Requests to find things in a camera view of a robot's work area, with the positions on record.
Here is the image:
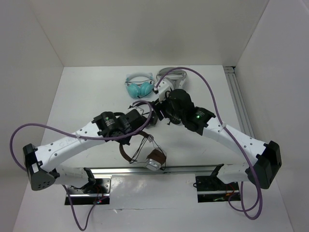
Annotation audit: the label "black headphone cable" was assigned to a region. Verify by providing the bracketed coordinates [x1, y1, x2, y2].
[129, 134, 169, 171]

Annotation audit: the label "brown silver headphones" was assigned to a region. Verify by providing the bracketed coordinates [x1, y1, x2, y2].
[119, 131, 167, 171]

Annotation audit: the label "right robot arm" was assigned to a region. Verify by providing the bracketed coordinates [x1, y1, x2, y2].
[152, 89, 282, 189]

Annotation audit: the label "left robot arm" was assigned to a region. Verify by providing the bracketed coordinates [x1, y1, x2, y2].
[23, 107, 146, 193]

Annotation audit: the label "black headphones right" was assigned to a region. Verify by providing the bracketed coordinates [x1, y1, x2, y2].
[167, 113, 185, 125]

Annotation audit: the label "black headphones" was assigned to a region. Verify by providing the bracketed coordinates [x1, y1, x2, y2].
[167, 113, 185, 125]
[142, 107, 158, 129]

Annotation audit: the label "black headphones left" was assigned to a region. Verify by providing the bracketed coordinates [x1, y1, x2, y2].
[142, 107, 158, 129]

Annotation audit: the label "grey white headphones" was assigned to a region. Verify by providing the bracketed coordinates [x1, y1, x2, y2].
[156, 67, 187, 90]

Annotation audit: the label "teal headphones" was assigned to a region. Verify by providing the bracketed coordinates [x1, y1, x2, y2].
[125, 72, 155, 99]

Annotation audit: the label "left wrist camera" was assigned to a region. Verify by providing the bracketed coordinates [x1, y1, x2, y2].
[128, 101, 146, 115]

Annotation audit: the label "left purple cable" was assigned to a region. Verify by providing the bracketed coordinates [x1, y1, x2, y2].
[11, 101, 154, 173]

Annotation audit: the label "purple cable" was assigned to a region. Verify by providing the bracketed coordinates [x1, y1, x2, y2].
[155, 67, 264, 220]
[11, 101, 154, 173]

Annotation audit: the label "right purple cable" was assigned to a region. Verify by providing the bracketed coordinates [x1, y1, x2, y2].
[155, 67, 264, 220]

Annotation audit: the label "aluminium rail right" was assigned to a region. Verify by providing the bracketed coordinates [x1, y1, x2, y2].
[223, 66, 255, 138]

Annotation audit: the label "aluminium rail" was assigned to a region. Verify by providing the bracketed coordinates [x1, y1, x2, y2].
[223, 66, 255, 138]
[84, 165, 225, 176]

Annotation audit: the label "aluminium rail front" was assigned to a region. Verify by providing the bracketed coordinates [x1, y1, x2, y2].
[84, 165, 225, 176]

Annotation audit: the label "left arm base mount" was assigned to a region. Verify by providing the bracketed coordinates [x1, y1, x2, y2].
[67, 174, 112, 205]

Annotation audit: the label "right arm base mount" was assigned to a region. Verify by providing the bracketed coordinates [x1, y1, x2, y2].
[193, 174, 240, 203]

